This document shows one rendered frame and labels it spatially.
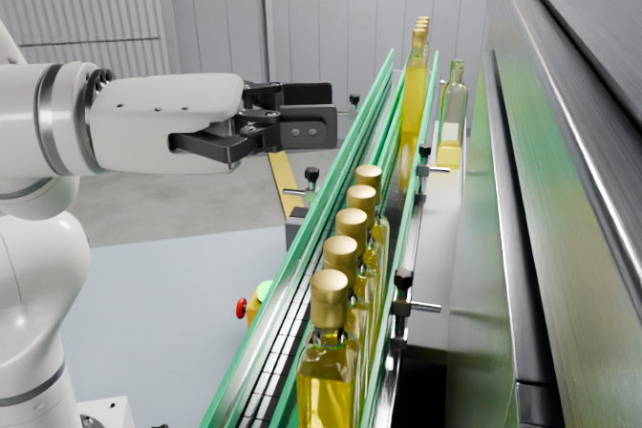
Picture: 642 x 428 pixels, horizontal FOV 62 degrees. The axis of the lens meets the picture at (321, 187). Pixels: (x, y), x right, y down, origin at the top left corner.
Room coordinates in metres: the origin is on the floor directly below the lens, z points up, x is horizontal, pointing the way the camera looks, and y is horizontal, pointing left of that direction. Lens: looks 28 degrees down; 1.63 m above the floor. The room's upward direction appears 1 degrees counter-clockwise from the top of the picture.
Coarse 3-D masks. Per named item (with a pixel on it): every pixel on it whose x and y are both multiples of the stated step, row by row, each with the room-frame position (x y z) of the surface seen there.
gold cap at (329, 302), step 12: (312, 276) 0.40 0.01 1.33; (324, 276) 0.39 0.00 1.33; (336, 276) 0.39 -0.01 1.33; (312, 288) 0.38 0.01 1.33; (324, 288) 0.38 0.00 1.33; (336, 288) 0.38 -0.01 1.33; (312, 300) 0.38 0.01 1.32; (324, 300) 0.37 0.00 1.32; (336, 300) 0.37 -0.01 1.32; (312, 312) 0.38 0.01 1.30; (324, 312) 0.37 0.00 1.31; (336, 312) 0.37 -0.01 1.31; (324, 324) 0.37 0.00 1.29; (336, 324) 0.37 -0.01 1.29
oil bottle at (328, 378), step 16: (352, 336) 0.40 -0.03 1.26; (304, 352) 0.38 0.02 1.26; (320, 352) 0.37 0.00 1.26; (336, 352) 0.37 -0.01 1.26; (352, 352) 0.38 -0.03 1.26; (304, 368) 0.37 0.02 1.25; (320, 368) 0.36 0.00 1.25; (336, 368) 0.36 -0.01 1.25; (352, 368) 0.37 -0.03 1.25; (304, 384) 0.37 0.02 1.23; (320, 384) 0.36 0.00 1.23; (336, 384) 0.36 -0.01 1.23; (352, 384) 0.36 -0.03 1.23; (304, 400) 0.37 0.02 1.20; (320, 400) 0.36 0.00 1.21; (336, 400) 0.36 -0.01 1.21; (352, 400) 0.36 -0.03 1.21; (304, 416) 0.37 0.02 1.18; (320, 416) 0.36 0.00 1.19; (336, 416) 0.36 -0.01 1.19; (352, 416) 0.36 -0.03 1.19
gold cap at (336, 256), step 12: (336, 240) 0.45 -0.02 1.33; (348, 240) 0.45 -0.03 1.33; (324, 252) 0.44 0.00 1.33; (336, 252) 0.43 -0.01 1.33; (348, 252) 0.43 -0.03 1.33; (324, 264) 0.44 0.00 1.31; (336, 264) 0.43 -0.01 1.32; (348, 264) 0.43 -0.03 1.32; (348, 276) 0.43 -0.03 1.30; (348, 288) 0.43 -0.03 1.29
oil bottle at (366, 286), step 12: (360, 276) 0.49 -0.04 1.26; (372, 276) 0.50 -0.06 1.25; (360, 288) 0.48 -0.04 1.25; (372, 288) 0.49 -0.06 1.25; (372, 300) 0.48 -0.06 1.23; (372, 312) 0.49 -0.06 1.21; (372, 324) 0.49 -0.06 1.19; (372, 336) 0.49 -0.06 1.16; (372, 348) 0.50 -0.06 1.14; (372, 360) 0.50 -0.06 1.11
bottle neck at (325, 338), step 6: (318, 330) 0.38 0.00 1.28; (324, 330) 0.38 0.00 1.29; (336, 330) 0.38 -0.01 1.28; (342, 330) 0.38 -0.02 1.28; (318, 336) 0.38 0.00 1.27; (324, 336) 0.38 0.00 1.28; (330, 336) 0.38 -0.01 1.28; (336, 336) 0.38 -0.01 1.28; (342, 336) 0.38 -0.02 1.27; (318, 342) 0.38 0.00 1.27; (324, 342) 0.38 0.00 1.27; (330, 342) 0.38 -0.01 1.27; (336, 342) 0.38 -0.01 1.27
